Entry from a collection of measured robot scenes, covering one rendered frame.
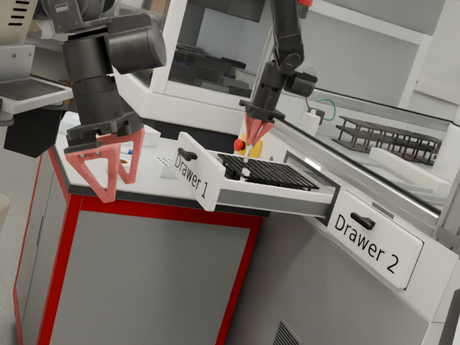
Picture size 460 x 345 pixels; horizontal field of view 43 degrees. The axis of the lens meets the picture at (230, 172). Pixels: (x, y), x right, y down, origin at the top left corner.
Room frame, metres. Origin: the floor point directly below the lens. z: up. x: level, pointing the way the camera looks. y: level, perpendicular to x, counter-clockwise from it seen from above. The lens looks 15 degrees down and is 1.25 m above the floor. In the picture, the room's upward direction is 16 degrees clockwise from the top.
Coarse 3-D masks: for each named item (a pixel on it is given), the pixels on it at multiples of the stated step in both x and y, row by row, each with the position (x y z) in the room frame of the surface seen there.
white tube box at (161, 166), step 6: (156, 162) 1.66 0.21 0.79; (162, 162) 1.66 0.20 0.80; (168, 162) 1.67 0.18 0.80; (150, 168) 1.68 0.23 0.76; (156, 168) 1.65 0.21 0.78; (162, 168) 1.62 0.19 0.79; (168, 168) 1.63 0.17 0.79; (156, 174) 1.65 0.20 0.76; (162, 174) 1.63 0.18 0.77; (168, 174) 1.64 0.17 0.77; (174, 174) 1.65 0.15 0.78
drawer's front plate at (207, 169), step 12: (180, 132) 1.53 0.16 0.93; (180, 144) 1.51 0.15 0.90; (192, 144) 1.44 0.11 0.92; (204, 156) 1.36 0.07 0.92; (192, 168) 1.40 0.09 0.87; (204, 168) 1.34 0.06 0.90; (216, 168) 1.29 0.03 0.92; (180, 180) 1.45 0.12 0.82; (204, 180) 1.33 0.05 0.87; (216, 180) 1.28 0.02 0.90; (192, 192) 1.37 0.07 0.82; (216, 192) 1.28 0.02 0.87; (204, 204) 1.30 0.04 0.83
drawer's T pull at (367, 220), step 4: (352, 212) 1.29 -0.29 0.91; (352, 216) 1.28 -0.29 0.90; (356, 216) 1.27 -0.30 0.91; (360, 216) 1.27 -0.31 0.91; (356, 220) 1.26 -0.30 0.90; (360, 220) 1.25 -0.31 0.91; (364, 220) 1.24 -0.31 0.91; (368, 220) 1.26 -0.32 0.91; (372, 220) 1.27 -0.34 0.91; (360, 224) 1.25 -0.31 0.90; (364, 224) 1.24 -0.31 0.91; (368, 224) 1.23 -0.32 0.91; (372, 224) 1.26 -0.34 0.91; (368, 228) 1.22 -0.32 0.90; (372, 228) 1.23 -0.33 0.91
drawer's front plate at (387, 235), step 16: (336, 208) 1.39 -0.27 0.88; (352, 208) 1.34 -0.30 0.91; (368, 208) 1.30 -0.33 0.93; (352, 224) 1.33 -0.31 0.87; (384, 224) 1.24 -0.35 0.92; (384, 240) 1.22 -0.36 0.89; (400, 240) 1.18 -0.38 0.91; (416, 240) 1.15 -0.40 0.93; (368, 256) 1.25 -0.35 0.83; (384, 256) 1.21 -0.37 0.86; (400, 256) 1.17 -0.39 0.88; (416, 256) 1.15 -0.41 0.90; (384, 272) 1.19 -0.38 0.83; (400, 272) 1.15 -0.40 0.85
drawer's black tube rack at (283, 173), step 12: (228, 156) 1.53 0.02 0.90; (228, 168) 1.52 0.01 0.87; (252, 168) 1.48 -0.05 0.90; (264, 168) 1.51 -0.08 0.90; (276, 168) 1.54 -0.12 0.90; (288, 168) 1.59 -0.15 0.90; (252, 180) 1.46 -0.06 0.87; (264, 180) 1.40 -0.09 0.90; (276, 180) 1.42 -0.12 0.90; (288, 180) 1.46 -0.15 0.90; (300, 180) 1.49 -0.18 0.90
